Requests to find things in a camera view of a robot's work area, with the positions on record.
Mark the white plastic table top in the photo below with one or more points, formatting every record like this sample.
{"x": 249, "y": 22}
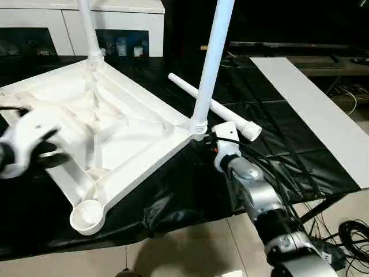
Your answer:
{"x": 115, "y": 127}

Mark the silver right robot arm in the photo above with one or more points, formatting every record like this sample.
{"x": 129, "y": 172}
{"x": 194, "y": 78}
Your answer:
{"x": 259, "y": 196}

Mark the black mat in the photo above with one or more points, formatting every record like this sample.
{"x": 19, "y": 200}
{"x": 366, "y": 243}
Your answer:
{"x": 173, "y": 190}

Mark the white sideboard with glass doors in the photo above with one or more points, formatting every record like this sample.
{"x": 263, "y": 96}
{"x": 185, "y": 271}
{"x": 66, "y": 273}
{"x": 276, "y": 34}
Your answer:
{"x": 69, "y": 23}

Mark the black cabinet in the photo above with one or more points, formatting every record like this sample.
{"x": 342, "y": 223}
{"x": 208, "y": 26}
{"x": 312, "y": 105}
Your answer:
{"x": 277, "y": 23}

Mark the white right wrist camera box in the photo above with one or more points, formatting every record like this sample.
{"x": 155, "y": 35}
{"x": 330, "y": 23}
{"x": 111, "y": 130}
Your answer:
{"x": 226, "y": 144}

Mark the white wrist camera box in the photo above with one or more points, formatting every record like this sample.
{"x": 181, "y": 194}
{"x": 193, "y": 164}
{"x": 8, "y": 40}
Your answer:
{"x": 226, "y": 144}
{"x": 26, "y": 133}

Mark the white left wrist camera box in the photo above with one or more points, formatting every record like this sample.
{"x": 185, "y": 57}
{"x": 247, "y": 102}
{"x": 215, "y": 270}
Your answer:
{"x": 26, "y": 133}

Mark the black metal table frame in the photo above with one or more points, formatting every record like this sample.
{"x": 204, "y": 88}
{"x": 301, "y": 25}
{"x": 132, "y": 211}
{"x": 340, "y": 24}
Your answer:
{"x": 323, "y": 209}

